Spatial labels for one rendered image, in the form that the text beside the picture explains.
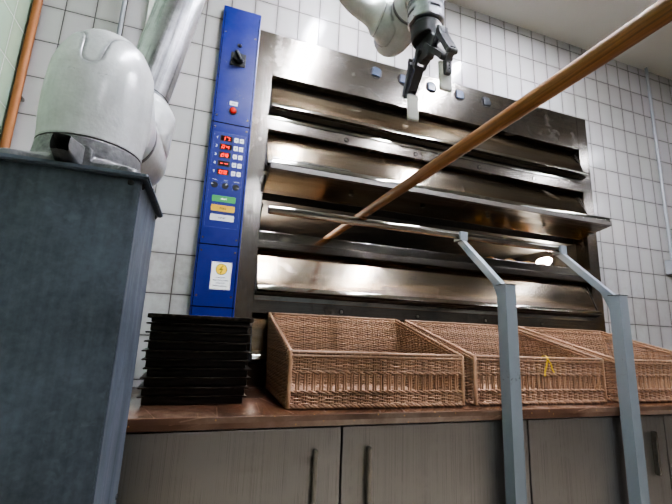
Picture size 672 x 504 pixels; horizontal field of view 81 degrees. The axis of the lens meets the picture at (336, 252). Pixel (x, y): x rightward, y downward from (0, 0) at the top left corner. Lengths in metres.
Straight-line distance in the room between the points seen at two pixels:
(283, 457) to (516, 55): 2.40
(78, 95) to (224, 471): 0.82
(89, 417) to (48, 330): 0.13
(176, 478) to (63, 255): 0.61
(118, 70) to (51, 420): 0.52
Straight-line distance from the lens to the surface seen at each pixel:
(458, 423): 1.28
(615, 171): 2.94
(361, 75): 2.08
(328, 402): 1.14
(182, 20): 1.12
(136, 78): 0.79
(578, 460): 1.59
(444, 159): 0.95
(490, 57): 2.60
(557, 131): 2.69
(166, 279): 1.58
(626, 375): 1.66
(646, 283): 2.90
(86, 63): 0.78
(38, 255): 0.66
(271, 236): 1.63
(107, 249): 0.64
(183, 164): 1.69
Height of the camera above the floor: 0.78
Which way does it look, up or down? 12 degrees up
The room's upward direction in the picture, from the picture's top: 2 degrees clockwise
